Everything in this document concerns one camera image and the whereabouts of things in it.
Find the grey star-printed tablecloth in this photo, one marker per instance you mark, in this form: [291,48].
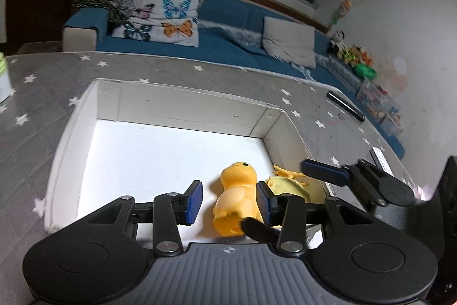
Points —
[43,94]

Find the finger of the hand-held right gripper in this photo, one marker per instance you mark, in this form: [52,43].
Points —
[323,171]
[257,228]

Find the white and green container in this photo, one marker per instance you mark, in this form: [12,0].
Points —
[5,83]

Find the hanging wall toy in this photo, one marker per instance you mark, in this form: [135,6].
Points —
[342,12]

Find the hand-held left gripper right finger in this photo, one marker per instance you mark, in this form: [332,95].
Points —
[263,204]

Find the yellow-green plush toy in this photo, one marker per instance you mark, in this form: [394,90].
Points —
[289,185]

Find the pile of colourful plush toys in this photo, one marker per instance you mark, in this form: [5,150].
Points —
[357,55]

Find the white remote control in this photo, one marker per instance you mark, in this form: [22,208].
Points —
[380,157]

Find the clear plastic toy bin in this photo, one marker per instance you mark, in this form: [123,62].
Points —
[380,106]

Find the blue sofa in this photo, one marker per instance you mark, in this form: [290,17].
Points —
[232,22]

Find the black remote control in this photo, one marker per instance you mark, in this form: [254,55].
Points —
[346,106]

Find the green plastic bowl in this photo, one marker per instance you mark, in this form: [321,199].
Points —
[366,71]

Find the butterfly print pillow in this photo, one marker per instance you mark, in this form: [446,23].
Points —
[171,12]

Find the white cardboard box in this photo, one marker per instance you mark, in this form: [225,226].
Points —
[150,155]

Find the panda plush toy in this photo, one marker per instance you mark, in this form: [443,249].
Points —
[337,40]

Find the striped dark cloth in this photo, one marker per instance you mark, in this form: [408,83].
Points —
[96,3]

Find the yellow rubber duck toy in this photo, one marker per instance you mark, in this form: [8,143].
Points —
[234,197]

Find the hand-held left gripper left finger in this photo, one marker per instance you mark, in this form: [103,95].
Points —
[192,202]

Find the grey pillow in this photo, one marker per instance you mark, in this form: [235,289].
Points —
[289,40]

